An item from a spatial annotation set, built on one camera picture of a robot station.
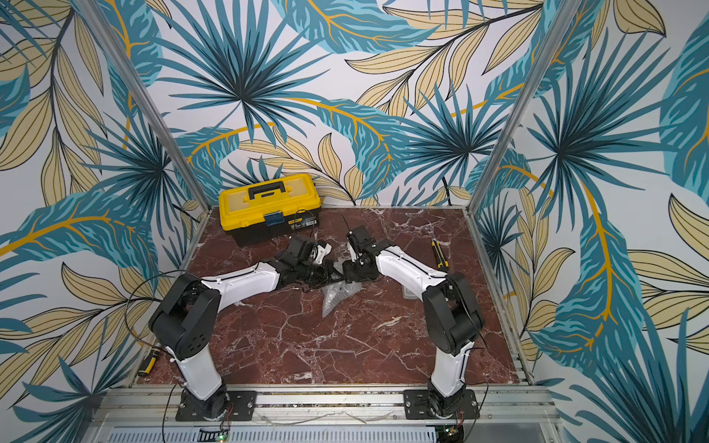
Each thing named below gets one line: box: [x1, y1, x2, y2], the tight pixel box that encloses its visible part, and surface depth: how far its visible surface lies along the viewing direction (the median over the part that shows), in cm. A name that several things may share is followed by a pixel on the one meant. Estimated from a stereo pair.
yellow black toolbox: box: [217, 173, 323, 245], surface depth 102 cm
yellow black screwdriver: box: [138, 348, 161, 377], surface depth 80 cm
